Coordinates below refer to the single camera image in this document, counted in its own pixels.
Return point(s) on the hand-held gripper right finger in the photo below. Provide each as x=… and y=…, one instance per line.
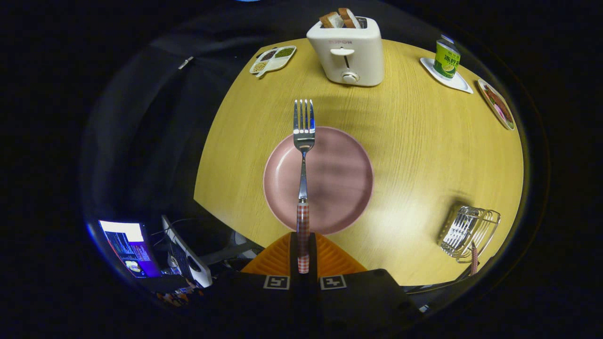
x=313, y=256

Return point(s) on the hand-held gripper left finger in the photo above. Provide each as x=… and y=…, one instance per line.
x=293, y=254

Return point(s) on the pink round plate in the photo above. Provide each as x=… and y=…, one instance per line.
x=339, y=183

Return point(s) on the perforated metal tray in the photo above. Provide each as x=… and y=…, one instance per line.
x=464, y=230

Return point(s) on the open laptop with lit screen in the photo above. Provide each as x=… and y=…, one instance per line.
x=129, y=245

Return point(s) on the white divided condiment dish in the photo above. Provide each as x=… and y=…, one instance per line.
x=273, y=61

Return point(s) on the black backdrop cloth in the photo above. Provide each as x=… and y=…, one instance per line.
x=141, y=132

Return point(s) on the white toaster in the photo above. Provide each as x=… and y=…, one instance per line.
x=362, y=56

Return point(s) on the silver cloth clip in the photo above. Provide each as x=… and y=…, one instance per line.
x=186, y=62

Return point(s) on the white square coaster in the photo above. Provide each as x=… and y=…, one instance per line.
x=459, y=84

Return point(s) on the white plate of food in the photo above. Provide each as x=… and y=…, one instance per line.
x=504, y=120

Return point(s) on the toast bread slice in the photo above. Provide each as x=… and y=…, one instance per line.
x=332, y=20
x=349, y=18

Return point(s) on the green label drink bottle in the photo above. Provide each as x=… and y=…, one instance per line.
x=446, y=59

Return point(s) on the brown meat cutlet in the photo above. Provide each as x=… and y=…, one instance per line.
x=498, y=103

